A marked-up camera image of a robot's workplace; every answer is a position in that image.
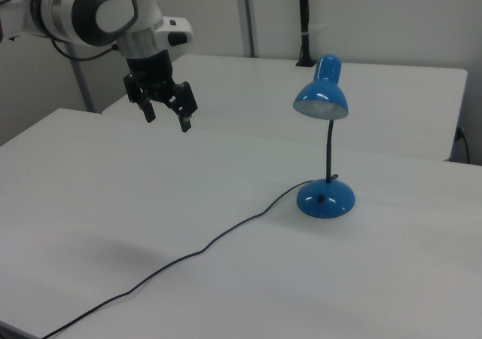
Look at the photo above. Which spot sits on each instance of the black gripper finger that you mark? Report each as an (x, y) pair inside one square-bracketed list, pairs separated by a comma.
[(147, 107), (185, 105)]

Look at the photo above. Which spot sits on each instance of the black clamped pole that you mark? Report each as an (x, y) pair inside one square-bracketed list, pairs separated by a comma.
[(304, 15)]

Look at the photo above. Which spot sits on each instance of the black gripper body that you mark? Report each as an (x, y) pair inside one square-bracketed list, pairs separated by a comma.
[(150, 71)]

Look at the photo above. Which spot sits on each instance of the blue desk lamp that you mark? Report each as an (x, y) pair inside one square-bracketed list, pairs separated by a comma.
[(324, 203)]

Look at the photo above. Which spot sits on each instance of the grey partition post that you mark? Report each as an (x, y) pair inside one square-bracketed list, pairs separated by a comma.
[(83, 86), (248, 15)]

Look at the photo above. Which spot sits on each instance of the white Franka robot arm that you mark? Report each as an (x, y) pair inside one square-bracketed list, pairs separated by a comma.
[(60, 11)]

